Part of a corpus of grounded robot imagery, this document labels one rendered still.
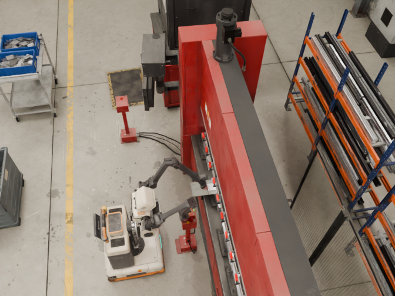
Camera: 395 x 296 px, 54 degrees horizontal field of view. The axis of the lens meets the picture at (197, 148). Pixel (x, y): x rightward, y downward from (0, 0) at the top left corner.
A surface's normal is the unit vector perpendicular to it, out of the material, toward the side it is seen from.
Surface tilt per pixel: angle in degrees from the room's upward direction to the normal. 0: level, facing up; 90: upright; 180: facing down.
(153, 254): 0
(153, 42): 0
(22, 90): 1
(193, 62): 90
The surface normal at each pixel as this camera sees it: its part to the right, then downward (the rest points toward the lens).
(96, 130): 0.02, -0.61
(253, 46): 0.17, 0.79
